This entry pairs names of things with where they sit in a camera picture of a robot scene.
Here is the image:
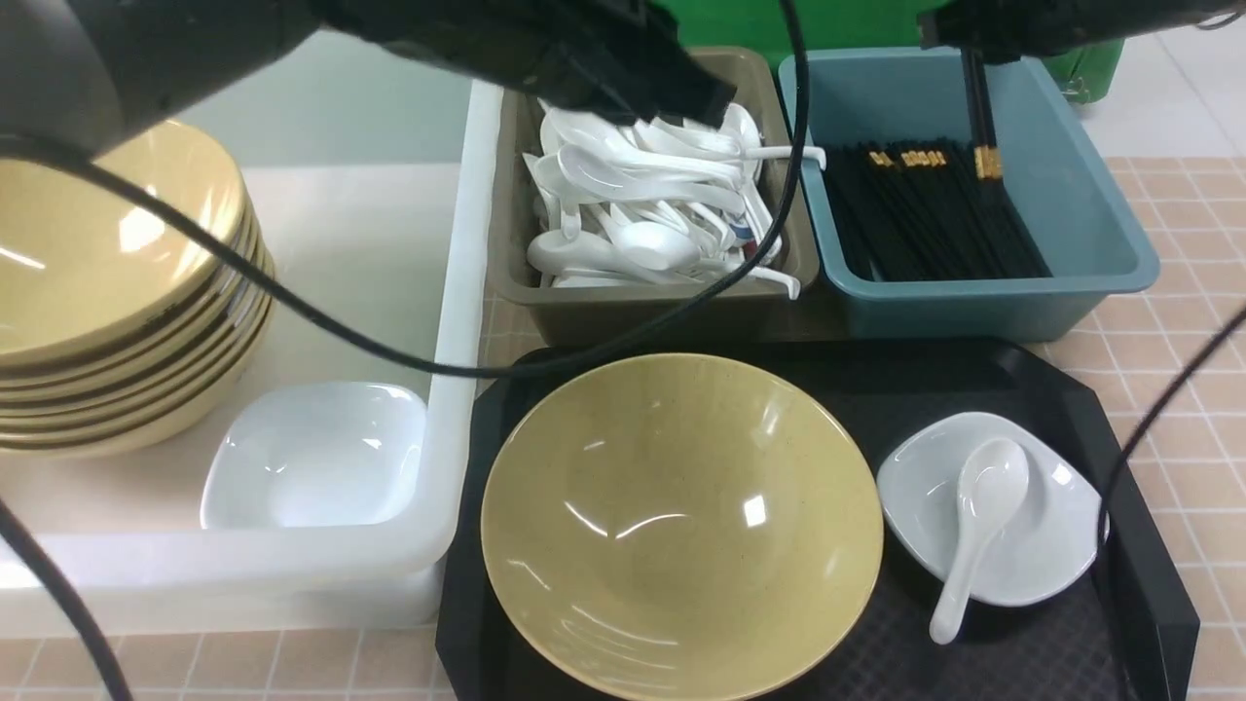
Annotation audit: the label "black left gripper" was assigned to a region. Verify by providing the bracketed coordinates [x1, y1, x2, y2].
[321, 1, 736, 126]

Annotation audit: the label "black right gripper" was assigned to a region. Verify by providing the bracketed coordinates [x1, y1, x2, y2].
[917, 1, 1150, 64]

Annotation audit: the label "white ceramic soup spoon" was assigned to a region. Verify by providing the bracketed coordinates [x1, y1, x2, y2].
[930, 438, 1029, 646]

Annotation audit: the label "tan noodle bowl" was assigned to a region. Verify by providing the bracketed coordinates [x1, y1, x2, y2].
[480, 354, 883, 700]

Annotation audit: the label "white square side dish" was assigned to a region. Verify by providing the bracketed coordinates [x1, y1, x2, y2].
[876, 412, 1100, 608]

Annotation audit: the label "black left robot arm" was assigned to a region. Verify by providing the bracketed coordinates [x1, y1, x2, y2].
[1, 1, 736, 154]

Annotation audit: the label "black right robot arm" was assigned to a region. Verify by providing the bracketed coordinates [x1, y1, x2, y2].
[917, 1, 1244, 64]

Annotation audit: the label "olive brown spoon bin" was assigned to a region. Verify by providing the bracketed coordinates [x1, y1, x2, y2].
[486, 46, 822, 346]

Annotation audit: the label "pile of white spoons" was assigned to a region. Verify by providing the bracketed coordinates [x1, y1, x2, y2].
[525, 103, 795, 288]

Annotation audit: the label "blue chopstick bin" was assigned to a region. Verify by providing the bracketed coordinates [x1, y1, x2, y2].
[802, 46, 1160, 345]

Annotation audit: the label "pile of black chopsticks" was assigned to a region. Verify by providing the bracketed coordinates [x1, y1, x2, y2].
[822, 139, 1053, 281]

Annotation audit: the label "large translucent white tub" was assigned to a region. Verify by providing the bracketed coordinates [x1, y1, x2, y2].
[2, 34, 503, 636]

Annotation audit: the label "white square dish in tub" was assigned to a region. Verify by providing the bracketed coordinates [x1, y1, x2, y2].
[201, 382, 427, 530]

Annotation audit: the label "stack of tan bowls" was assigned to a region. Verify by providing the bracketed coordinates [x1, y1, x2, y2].
[1, 161, 273, 457]

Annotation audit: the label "black plastic serving tray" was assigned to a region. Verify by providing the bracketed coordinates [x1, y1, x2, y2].
[435, 337, 1200, 700]

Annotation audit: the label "black cable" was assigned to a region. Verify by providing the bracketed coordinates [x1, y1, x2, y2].
[0, 0, 812, 701]

